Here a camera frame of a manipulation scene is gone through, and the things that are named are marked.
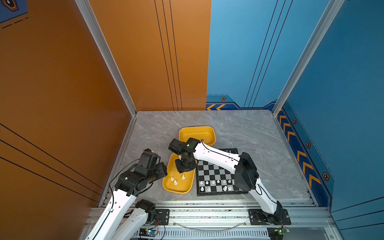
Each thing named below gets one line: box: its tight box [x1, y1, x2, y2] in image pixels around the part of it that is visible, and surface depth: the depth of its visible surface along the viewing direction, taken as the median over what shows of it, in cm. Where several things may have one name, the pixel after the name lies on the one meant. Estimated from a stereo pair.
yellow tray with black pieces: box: [178, 126, 216, 147], surface depth 107 cm
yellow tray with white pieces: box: [162, 153, 198, 194], surface depth 85 cm
